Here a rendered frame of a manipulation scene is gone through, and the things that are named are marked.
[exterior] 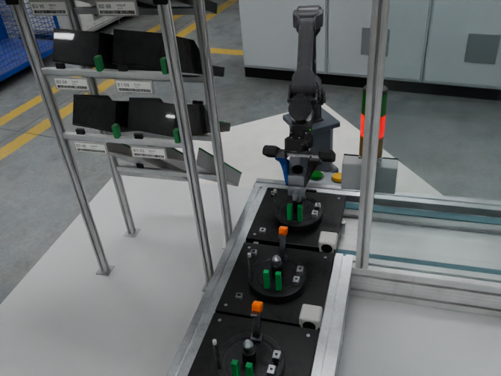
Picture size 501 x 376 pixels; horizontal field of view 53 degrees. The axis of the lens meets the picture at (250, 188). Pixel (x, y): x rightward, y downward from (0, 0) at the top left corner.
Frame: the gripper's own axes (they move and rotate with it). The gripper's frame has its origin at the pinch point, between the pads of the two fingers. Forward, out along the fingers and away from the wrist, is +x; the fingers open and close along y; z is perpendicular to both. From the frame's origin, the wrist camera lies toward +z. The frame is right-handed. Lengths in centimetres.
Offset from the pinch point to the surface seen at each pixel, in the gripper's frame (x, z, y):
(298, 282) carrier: 26.0, 14.6, 5.6
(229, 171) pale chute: 0.5, -7.2, -21.1
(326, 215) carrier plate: 10.4, -10.9, 7.6
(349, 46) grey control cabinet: -129, -287, -20
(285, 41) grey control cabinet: -134, -291, -75
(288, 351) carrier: 38.8, 25.5, 6.7
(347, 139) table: -19, -67, 6
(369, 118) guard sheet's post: -10.1, 27.7, 18.6
